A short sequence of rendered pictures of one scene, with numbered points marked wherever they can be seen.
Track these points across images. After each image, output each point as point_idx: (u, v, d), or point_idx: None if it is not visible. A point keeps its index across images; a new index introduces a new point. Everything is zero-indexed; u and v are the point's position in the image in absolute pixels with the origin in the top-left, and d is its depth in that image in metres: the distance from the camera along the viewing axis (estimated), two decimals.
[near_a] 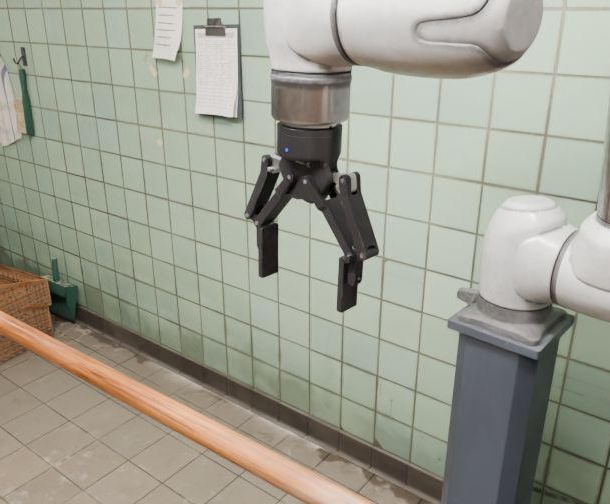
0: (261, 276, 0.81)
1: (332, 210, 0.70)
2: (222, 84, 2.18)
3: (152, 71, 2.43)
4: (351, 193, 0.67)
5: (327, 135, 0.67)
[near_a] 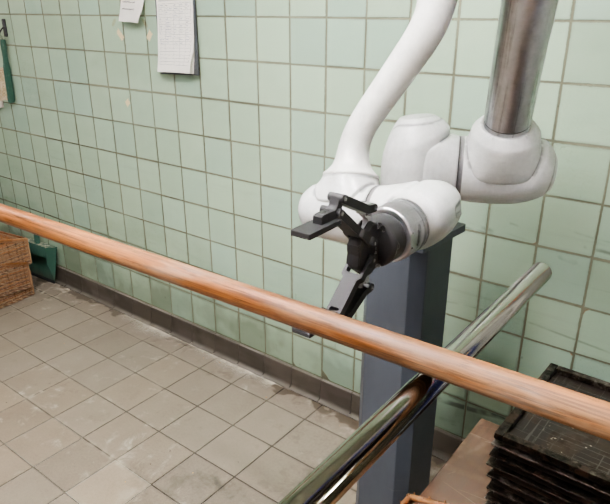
0: (292, 327, 0.80)
1: None
2: (180, 43, 2.37)
3: (119, 35, 2.62)
4: None
5: (377, 213, 0.91)
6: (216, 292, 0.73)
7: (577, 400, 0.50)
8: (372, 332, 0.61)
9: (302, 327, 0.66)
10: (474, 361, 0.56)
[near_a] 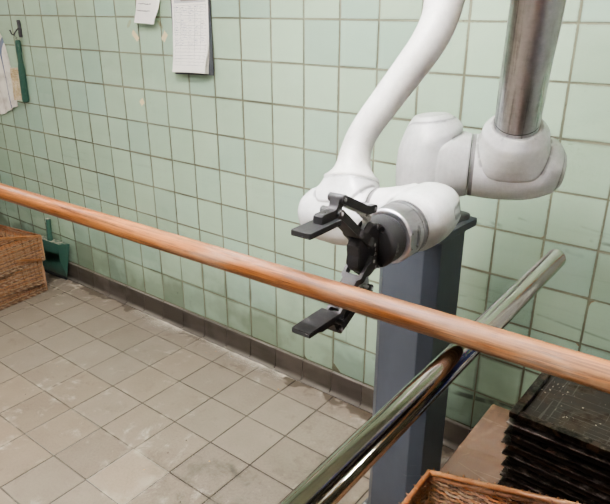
0: (292, 327, 0.80)
1: None
2: (196, 44, 2.44)
3: (134, 36, 2.69)
4: None
5: (377, 215, 0.91)
6: (259, 275, 0.79)
7: (597, 364, 0.57)
8: (408, 308, 0.68)
9: (342, 305, 0.72)
10: (503, 331, 0.62)
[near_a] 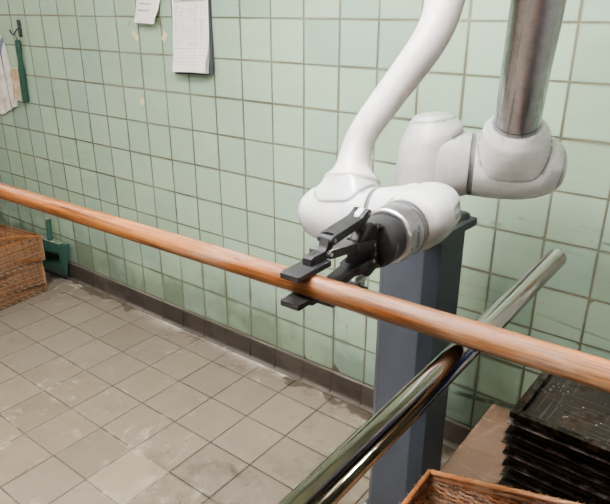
0: (281, 300, 0.76)
1: (342, 241, 0.84)
2: (196, 44, 2.43)
3: (134, 36, 2.69)
4: (352, 215, 0.84)
5: (377, 215, 0.91)
6: (259, 274, 0.79)
7: (598, 363, 0.57)
8: (408, 307, 0.68)
9: (342, 304, 0.72)
10: (504, 330, 0.62)
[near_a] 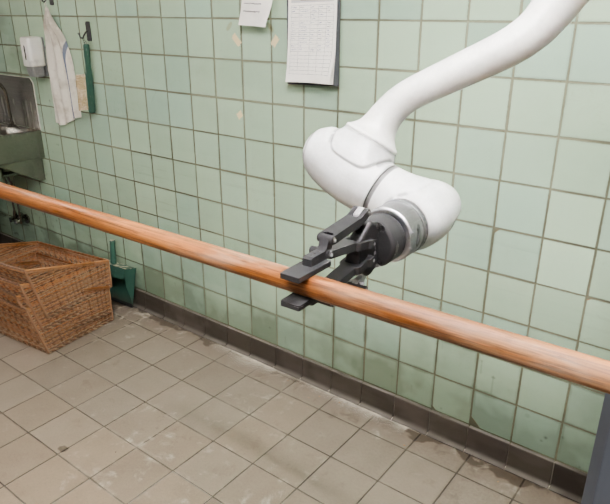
0: (281, 300, 0.76)
1: (342, 240, 0.84)
2: (318, 50, 2.10)
3: (235, 41, 2.35)
4: (351, 214, 0.84)
5: (376, 214, 0.91)
6: (268, 277, 0.78)
7: None
8: (420, 311, 0.67)
9: (352, 308, 0.71)
10: (518, 335, 0.61)
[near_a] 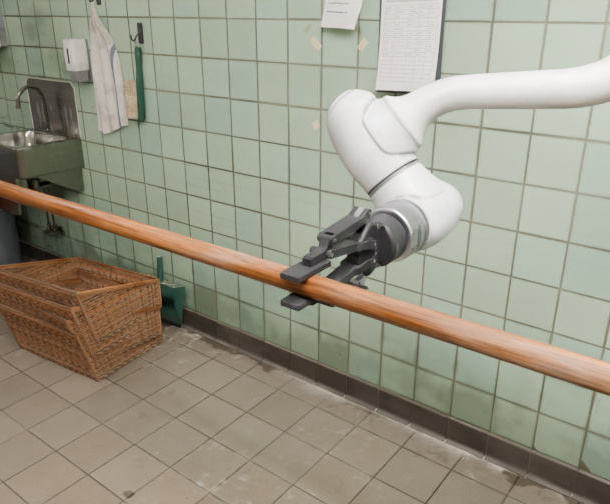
0: (281, 300, 0.76)
1: (342, 240, 0.84)
2: (417, 55, 1.89)
3: (314, 44, 2.15)
4: (352, 214, 0.84)
5: (377, 214, 0.91)
6: (268, 277, 0.78)
7: None
8: (420, 312, 0.67)
9: (352, 308, 0.71)
10: (518, 337, 0.61)
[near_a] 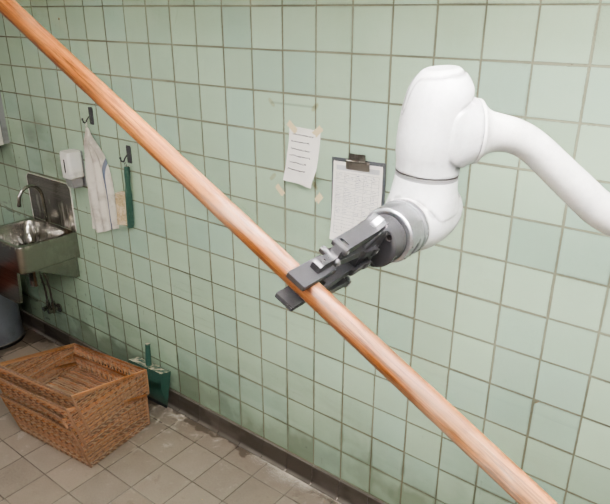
0: (277, 292, 0.76)
1: None
2: (363, 216, 2.20)
3: (278, 190, 2.45)
4: (370, 222, 0.82)
5: (388, 216, 0.90)
6: (267, 259, 0.77)
7: (538, 496, 0.65)
8: (399, 367, 0.71)
9: (338, 331, 0.74)
10: (474, 429, 0.68)
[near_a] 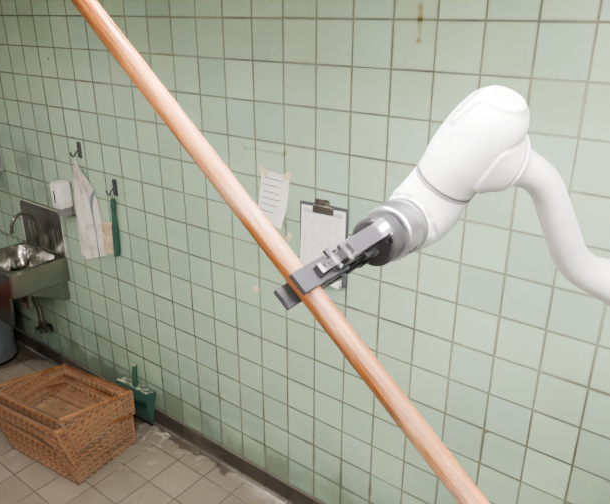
0: (276, 289, 0.76)
1: None
2: None
3: None
4: (376, 227, 0.82)
5: (391, 218, 0.89)
6: (272, 255, 0.76)
7: None
8: (386, 384, 0.73)
9: (332, 338, 0.75)
10: (447, 454, 0.71)
